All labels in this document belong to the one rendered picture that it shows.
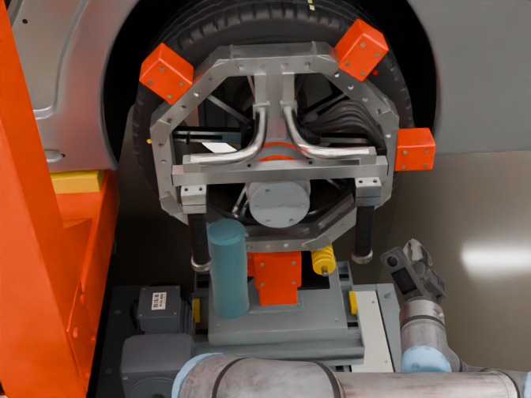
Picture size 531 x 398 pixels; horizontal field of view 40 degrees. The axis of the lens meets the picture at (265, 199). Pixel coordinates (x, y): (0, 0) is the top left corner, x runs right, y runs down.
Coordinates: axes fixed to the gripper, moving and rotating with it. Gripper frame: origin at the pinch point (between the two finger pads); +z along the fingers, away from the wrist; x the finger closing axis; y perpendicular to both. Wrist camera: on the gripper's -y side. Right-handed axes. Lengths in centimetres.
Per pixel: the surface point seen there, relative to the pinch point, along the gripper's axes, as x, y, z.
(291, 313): -53, 16, 18
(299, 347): -56, 24, 13
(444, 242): -28, 67, 78
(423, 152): 12.7, -11.7, 11.3
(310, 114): -3.3, -32.2, 18.0
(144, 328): -69, -20, -4
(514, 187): -5, 87, 113
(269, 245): -31.4, -14.3, 7.2
